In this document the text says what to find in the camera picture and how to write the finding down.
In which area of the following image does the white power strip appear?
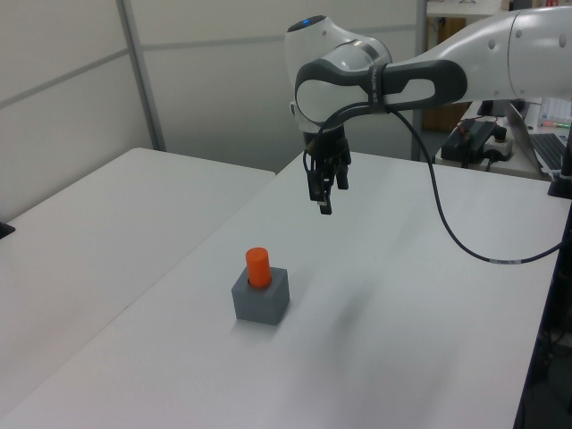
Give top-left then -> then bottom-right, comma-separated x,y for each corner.
482,127 -> 515,163

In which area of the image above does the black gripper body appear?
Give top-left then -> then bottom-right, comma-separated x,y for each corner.
303,127 -> 352,160

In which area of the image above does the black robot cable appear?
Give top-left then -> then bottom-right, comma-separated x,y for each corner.
302,100 -> 563,265

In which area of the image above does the silver laptop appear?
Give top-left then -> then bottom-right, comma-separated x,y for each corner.
502,98 -> 572,176

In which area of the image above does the orange cylinder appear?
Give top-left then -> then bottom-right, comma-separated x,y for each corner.
245,246 -> 272,290

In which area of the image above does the black power supply box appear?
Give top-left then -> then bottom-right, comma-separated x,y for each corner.
441,118 -> 498,169

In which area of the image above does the grey partition post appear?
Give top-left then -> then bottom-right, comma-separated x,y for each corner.
116,0 -> 167,153
410,0 -> 430,163

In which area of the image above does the grey block with round hole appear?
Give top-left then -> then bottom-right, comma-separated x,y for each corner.
231,266 -> 290,324

